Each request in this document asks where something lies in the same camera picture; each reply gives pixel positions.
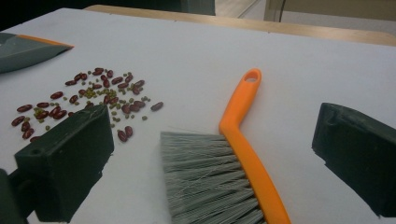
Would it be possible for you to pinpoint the white table mat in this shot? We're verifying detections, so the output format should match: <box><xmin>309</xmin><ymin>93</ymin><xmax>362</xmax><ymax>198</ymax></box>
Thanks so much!
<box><xmin>0</xmin><ymin>7</ymin><xmax>396</xmax><ymax>224</ymax></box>

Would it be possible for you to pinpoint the grey dustpan with orange edge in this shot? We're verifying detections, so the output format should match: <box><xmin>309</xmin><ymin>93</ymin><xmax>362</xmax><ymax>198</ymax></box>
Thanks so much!
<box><xmin>0</xmin><ymin>32</ymin><xmax>75</xmax><ymax>75</ymax></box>

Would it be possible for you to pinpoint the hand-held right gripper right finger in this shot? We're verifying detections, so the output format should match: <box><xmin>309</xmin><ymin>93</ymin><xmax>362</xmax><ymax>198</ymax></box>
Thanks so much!
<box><xmin>311</xmin><ymin>102</ymin><xmax>396</xmax><ymax>218</ymax></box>

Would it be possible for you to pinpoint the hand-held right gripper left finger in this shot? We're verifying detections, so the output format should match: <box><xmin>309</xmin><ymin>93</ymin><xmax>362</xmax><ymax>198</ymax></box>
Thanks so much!
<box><xmin>13</xmin><ymin>104</ymin><xmax>115</xmax><ymax>223</ymax></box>

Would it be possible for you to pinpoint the black hanging cable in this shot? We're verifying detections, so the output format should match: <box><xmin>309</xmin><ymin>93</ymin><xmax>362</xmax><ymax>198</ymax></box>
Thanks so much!
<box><xmin>278</xmin><ymin>0</ymin><xmax>288</xmax><ymax>22</ymax></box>

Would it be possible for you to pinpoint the pile of red kidney beans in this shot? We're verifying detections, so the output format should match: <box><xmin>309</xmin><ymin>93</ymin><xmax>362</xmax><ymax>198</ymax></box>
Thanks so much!
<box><xmin>10</xmin><ymin>66</ymin><xmax>164</xmax><ymax>144</ymax></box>

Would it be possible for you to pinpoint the grey metal cabinet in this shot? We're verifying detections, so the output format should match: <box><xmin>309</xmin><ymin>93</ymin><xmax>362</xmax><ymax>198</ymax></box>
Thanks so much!
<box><xmin>180</xmin><ymin>0</ymin><xmax>217</xmax><ymax>17</ymax></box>

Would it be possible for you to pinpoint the orange-handled grey hand brush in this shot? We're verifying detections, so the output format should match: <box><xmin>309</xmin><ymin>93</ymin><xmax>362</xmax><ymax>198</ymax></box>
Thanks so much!
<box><xmin>160</xmin><ymin>67</ymin><xmax>292</xmax><ymax>224</ymax></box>

